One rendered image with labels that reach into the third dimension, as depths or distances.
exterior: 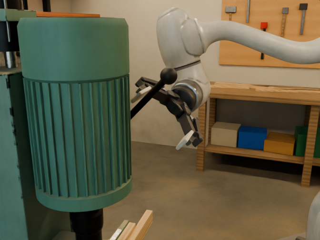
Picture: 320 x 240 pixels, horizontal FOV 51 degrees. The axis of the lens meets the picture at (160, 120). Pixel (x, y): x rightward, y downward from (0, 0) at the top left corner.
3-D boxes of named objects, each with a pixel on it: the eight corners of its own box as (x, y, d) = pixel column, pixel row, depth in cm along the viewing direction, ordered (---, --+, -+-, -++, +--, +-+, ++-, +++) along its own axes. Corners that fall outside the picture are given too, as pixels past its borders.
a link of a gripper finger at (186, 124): (171, 111, 84) (175, 113, 85) (185, 143, 77) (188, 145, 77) (182, 100, 83) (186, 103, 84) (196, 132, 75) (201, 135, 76)
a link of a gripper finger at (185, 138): (182, 137, 77) (185, 140, 77) (175, 148, 70) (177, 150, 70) (192, 129, 76) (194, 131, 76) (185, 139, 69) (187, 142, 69)
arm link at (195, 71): (175, 117, 98) (161, 73, 95) (186, 105, 112) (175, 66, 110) (210, 108, 94) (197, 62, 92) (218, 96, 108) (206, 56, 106)
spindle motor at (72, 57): (107, 223, 53) (97, 16, 44) (14, 205, 58) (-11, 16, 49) (145, 176, 69) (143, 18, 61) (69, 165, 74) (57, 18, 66)
